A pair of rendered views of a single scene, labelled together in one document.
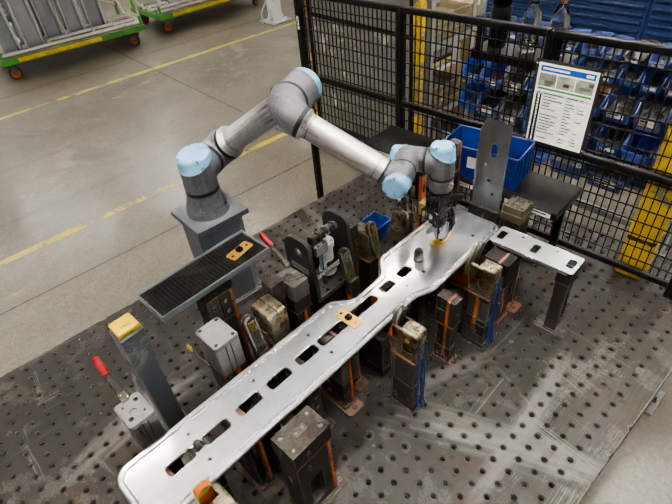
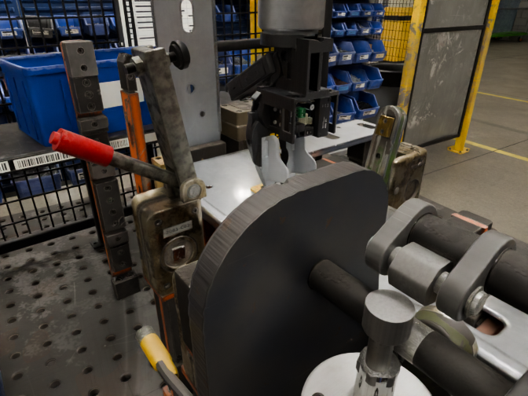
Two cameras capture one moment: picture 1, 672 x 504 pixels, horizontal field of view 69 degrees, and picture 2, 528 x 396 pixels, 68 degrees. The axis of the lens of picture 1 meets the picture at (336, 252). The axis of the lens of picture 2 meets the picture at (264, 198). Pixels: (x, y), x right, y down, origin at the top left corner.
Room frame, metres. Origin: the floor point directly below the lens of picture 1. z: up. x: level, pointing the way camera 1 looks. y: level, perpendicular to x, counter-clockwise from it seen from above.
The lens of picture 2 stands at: (1.27, 0.14, 1.26)
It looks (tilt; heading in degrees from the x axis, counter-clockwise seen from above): 27 degrees down; 276
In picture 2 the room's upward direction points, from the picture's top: straight up
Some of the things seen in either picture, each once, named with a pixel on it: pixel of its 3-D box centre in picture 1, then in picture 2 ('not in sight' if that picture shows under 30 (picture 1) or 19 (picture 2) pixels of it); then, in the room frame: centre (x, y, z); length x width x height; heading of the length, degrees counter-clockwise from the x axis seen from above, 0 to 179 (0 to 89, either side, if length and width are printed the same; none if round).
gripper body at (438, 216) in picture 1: (438, 205); (292, 86); (1.28, -0.34, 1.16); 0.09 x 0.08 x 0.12; 132
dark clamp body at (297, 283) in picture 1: (299, 318); not in sight; (1.11, 0.14, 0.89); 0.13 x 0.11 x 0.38; 42
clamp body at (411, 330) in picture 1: (408, 364); not in sight; (0.90, -0.18, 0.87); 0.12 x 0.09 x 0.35; 42
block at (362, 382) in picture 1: (348, 349); not in sight; (1.00, -0.01, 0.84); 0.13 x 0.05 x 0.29; 42
